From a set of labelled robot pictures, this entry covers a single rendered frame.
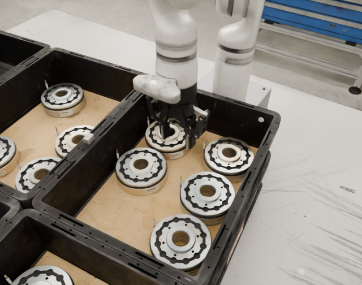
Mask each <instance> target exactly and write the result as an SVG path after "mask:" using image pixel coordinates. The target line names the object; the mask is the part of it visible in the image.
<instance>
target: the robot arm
mask: <svg viewBox="0 0 362 285"><path fill-rule="evenodd" d="M200 1H201V0H148V3H149V8H150V12H151V15H152V19H153V22H154V27H155V39H156V74H154V75H138V76H136V77H135V78H134V79H133V88H134V89H135V90H136V91H138V92H141V93H144V94H146V95H145V98H146V102H147V105H148V109H149V113H150V117H151V119H153V120H156V121H158V124H159V125H160V134H161V136H162V139H164V140H165V139H166V138H167V137H168V136H169V135H170V121H168V119H169V117H171V118H175V119H176V120H178V121H179V123H180V125H181V127H182V128H184V131H185V133H186V150H190V149H192V148H193V146H194V145H195V144H196V139H198V138H199V137H200V136H201V135H202V134H203V133H204V132H205V130H206V127H207V124H208V120H209V117H210V111H209V110H205V111H203V110H201V109H199V108H198V107H197V103H196V95H197V74H198V61H197V25H196V22H195V20H194V19H193V17H192V16H191V15H190V14H189V12H188V9H191V8H193V7H195V6H196V5H197V4H198V3H199V2H200ZM265 1H266V0H214V4H215V8H216V12H217V13H218V14H219V15H222V16H227V17H236V18H244V19H243V20H241V21H239V22H237V23H234V24H230V25H227V26H224V27H223V28H221V29H220V30H219V32H218V36H217V46H216V58H215V64H214V75H213V86H212V93H215V94H219V95H222V96H225V97H228V98H232V99H235V100H238V101H242V102H245V99H246V95H247V90H248V84H249V78H250V74H251V68H252V63H253V56H254V53H255V47H256V41H257V35H258V29H259V25H260V21H261V16H262V12H263V9H264V5H265ZM160 105H161V106H162V110H161V107H160ZM154 109H156V112H155V110H154ZM194 114H195V115H196V119H195V116H194ZM187 118H188V119H187ZM186 119H187V120H186ZM195 120H196V121H197V125H196V124H195ZM190 127H191V129H190Z"/></svg>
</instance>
